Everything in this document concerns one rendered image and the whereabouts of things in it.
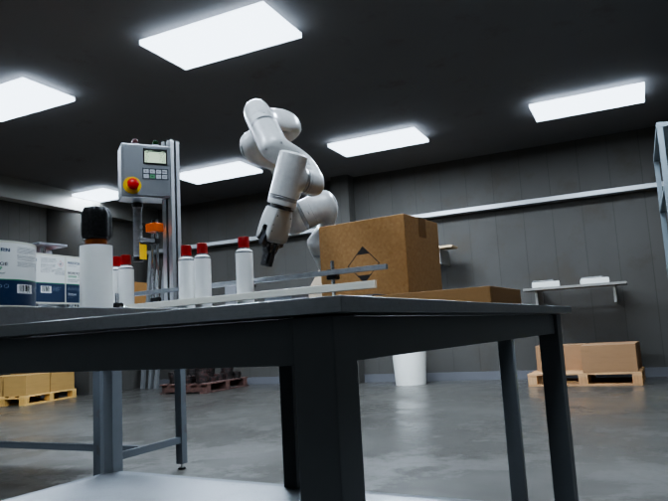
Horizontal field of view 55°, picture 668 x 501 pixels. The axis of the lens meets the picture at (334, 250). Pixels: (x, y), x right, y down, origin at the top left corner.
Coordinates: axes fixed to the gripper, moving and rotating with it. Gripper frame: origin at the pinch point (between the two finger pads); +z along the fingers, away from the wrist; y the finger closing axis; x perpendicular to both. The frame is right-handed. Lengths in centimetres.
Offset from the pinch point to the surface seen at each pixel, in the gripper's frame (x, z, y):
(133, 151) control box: -68, -22, -2
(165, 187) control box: -58, -12, -11
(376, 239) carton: 22.7, -13.4, -19.1
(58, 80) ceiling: -455, -80, -229
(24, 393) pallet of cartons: -680, 337, -440
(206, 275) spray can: -20.0, 10.3, 1.1
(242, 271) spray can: -6.2, 5.5, 2.2
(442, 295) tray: 59, -5, 13
